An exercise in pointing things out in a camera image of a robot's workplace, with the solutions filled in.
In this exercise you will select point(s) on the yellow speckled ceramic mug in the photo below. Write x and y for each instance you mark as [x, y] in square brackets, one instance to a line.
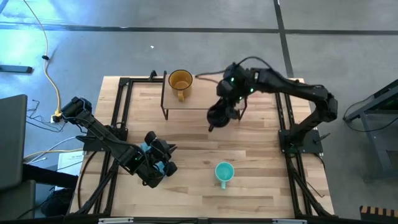
[180, 84]

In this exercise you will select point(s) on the black bag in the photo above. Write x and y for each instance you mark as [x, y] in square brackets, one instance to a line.
[57, 202]

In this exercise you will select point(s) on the black aluminium extrusion frame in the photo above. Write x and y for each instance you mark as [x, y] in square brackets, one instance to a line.
[118, 93]

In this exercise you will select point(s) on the black flat floor bar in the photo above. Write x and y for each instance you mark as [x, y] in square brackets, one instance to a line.
[15, 69]

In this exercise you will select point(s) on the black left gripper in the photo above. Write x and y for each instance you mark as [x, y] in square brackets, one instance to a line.
[152, 138]

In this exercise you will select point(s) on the mint green mug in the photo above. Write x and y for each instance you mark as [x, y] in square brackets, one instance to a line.
[224, 172]

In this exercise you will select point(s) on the black glossy mug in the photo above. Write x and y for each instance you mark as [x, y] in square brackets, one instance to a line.
[217, 116]

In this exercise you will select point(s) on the black furniture beam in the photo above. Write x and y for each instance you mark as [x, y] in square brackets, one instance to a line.
[49, 175]

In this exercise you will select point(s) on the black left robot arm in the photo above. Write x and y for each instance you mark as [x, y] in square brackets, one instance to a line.
[93, 124]

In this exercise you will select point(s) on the silver table clamp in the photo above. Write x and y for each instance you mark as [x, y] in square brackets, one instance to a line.
[289, 221]
[115, 220]

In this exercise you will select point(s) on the dark grey chair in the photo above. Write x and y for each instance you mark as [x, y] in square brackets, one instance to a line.
[12, 140]

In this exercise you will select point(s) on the teal microfibre cloth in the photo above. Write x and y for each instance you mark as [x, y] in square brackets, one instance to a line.
[161, 168]

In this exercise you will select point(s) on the yellow power plug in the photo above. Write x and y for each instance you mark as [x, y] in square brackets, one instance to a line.
[57, 116]

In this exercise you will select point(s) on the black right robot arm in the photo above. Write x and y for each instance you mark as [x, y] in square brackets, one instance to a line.
[311, 93]

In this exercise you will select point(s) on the white paper sheet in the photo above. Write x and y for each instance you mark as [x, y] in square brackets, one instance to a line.
[70, 165]

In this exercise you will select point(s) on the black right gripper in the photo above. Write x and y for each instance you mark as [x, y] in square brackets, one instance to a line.
[233, 84]

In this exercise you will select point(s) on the grey metal stand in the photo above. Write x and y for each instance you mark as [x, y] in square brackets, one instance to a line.
[377, 140]

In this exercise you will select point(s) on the wooden shelf with black frame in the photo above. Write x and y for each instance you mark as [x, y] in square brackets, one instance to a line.
[199, 99]

